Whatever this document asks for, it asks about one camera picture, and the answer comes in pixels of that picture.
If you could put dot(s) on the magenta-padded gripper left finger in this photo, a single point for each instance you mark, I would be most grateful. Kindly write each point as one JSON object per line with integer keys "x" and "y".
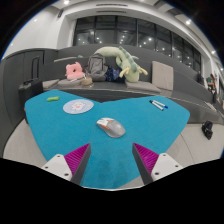
{"x": 78, "y": 159}

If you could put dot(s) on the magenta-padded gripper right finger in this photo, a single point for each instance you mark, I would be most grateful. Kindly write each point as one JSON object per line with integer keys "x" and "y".
{"x": 146, "y": 159}

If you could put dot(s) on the grey white computer mouse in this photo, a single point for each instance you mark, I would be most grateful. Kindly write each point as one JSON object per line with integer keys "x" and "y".
{"x": 112, "y": 128}

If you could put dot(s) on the round light blue mouse pad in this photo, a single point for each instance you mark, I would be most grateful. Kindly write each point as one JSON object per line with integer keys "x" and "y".
{"x": 78, "y": 106}

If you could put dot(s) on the white marker with blue cap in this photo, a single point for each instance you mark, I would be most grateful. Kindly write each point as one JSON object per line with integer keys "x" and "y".
{"x": 160, "y": 104}

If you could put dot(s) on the green eraser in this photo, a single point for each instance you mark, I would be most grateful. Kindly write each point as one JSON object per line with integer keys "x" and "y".
{"x": 53, "y": 98}

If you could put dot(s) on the black bag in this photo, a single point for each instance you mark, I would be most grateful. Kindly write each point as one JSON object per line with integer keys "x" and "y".
{"x": 207, "y": 130}

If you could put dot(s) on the flat grey seat cushion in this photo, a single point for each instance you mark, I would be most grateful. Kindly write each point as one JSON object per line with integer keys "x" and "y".
{"x": 142, "y": 86}
{"x": 50, "y": 83}
{"x": 68, "y": 82}

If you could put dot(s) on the tan woven hat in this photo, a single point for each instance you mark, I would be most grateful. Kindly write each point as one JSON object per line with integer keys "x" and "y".
{"x": 87, "y": 81}

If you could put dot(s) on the black suitcase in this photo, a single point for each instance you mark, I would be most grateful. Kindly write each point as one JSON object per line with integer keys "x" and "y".
{"x": 30, "y": 91}

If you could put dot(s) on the upright grey cushion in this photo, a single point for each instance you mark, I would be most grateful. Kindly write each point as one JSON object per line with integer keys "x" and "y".
{"x": 162, "y": 75}

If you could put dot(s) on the pink plush toy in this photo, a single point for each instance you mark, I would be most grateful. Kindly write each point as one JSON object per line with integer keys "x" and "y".
{"x": 74, "y": 71}

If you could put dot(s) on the dark blue starry bag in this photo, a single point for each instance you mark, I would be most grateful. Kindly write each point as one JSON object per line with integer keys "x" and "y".
{"x": 113, "y": 75}

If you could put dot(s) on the grey backpack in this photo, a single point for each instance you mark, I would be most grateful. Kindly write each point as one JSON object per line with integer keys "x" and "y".
{"x": 96, "y": 66}

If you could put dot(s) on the green dragon plush toy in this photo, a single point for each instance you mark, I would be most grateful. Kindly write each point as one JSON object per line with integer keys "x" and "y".
{"x": 128, "y": 65}

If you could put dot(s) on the person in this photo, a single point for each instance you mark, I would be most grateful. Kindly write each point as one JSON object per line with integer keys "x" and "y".
{"x": 210, "y": 83}

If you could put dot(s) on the ceiling lights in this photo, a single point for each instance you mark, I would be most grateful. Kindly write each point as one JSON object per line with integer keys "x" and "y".
{"x": 66, "y": 2}

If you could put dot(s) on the dark glass window wall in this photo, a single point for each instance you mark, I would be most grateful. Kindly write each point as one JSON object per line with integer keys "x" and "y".
{"x": 133, "y": 33}

